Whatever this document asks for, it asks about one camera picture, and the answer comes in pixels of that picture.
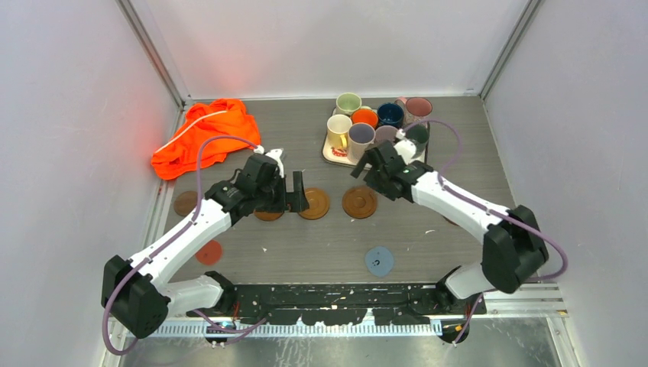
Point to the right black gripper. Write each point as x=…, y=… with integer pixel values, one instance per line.
x=373, y=183

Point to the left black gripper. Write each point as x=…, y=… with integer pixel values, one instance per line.
x=286, y=201

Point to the wooden coaster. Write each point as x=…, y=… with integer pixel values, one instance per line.
x=360, y=202
x=450, y=221
x=185, y=203
x=267, y=216
x=319, y=204

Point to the blue coaster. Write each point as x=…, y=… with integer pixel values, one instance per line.
x=379, y=261

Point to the red coaster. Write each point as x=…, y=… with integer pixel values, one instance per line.
x=210, y=253

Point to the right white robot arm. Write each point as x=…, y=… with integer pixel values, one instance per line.
x=512, y=250

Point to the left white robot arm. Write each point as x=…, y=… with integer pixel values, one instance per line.
x=138, y=291

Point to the white strawberry tray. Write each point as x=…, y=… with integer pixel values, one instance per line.
x=339, y=156

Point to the lilac mug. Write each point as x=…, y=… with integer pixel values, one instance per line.
x=385, y=133

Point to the cream yellow mug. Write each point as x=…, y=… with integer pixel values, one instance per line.
x=338, y=126

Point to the orange mug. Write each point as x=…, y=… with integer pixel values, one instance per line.
x=367, y=116

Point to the dark blue mug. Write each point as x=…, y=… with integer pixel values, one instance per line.
x=390, y=114

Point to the dark green mug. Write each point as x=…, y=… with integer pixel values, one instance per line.
x=419, y=135

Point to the light green mug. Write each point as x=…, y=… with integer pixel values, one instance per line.
x=347, y=103

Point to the pink speckled mug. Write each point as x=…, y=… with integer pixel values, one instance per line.
x=415, y=109

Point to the orange cloth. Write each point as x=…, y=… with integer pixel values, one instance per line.
x=210, y=132

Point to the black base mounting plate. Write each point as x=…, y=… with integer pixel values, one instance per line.
x=341, y=304

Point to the white pink-handled mug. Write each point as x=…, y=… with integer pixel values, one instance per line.
x=360, y=136

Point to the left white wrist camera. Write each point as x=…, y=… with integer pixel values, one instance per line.
x=276, y=154

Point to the aluminium front rail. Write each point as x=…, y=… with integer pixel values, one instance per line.
x=195, y=328

